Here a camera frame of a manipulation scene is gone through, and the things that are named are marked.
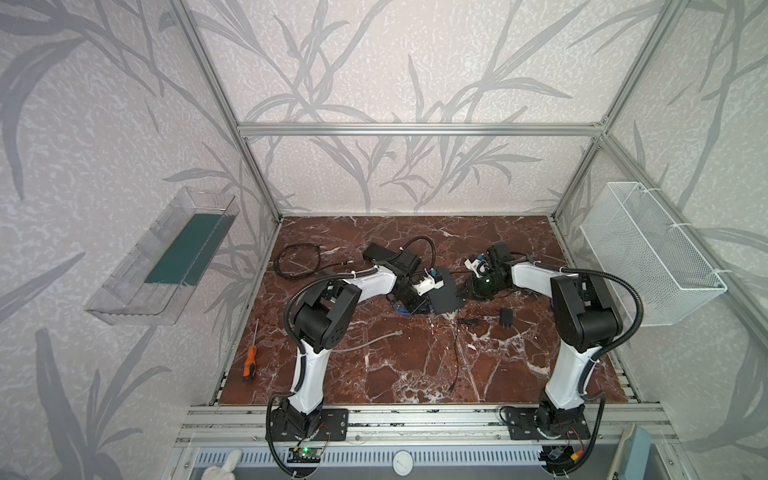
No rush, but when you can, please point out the grey ethernet cable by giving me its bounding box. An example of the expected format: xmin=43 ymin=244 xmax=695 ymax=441
xmin=333 ymin=329 xmax=406 ymax=354

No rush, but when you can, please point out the white wire mesh basket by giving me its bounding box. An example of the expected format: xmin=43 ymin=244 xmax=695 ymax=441
xmin=581 ymin=182 xmax=727 ymax=327

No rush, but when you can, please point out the green lit circuit board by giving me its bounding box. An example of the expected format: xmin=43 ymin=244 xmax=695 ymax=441
xmin=286 ymin=447 xmax=324 ymax=464

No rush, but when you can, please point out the black coiled cable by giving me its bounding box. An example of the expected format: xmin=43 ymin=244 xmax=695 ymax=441
xmin=273 ymin=242 xmax=355 ymax=281

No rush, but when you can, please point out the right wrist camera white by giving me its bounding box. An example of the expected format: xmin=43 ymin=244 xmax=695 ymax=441
xmin=464 ymin=254 xmax=492 ymax=279

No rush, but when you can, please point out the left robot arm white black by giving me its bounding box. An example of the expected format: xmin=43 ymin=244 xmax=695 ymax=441
xmin=265 ymin=235 xmax=437 ymax=479

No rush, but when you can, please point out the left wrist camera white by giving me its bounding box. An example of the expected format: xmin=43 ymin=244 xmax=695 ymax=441
xmin=414 ymin=269 xmax=444 ymax=296

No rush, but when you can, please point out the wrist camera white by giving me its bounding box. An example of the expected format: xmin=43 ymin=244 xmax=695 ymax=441
xmin=414 ymin=269 xmax=444 ymax=296
xmin=464 ymin=254 xmax=492 ymax=279

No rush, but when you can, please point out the orange handled screwdriver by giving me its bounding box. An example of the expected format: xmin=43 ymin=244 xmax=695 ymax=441
xmin=242 ymin=319 xmax=259 ymax=382

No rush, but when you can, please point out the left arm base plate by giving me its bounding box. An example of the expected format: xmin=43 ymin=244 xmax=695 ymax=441
xmin=267 ymin=405 xmax=349 ymax=442

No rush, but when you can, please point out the black ribbed network switch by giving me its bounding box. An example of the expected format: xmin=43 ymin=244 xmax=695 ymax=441
xmin=362 ymin=243 xmax=400 ymax=266

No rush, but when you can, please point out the right circuit board with wires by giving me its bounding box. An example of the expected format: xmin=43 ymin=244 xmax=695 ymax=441
xmin=540 ymin=445 xmax=584 ymax=475

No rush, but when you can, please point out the grey blue panel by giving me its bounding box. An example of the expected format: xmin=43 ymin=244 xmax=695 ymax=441
xmin=607 ymin=424 xmax=652 ymax=480

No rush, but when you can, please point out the white plush toy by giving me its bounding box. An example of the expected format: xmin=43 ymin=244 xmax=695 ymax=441
xmin=201 ymin=449 xmax=243 ymax=480

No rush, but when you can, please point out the clear plastic wall bin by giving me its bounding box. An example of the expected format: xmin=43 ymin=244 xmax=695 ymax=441
xmin=85 ymin=187 xmax=240 ymax=326

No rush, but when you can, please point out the black power adapter with cord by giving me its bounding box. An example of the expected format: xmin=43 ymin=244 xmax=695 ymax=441
xmin=453 ymin=308 xmax=519 ymax=402

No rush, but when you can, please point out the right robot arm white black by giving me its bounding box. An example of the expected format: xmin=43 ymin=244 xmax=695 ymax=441
xmin=462 ymin=243 xmax=644 ymax=479

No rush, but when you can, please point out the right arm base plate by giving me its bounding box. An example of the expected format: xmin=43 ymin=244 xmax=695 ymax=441
xmin=499 ymin=404 xmax=591 ymax=441

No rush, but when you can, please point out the round white gauge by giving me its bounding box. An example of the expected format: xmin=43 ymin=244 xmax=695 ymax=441
xmin=392 ymin=450 xmax=414 ymax=477

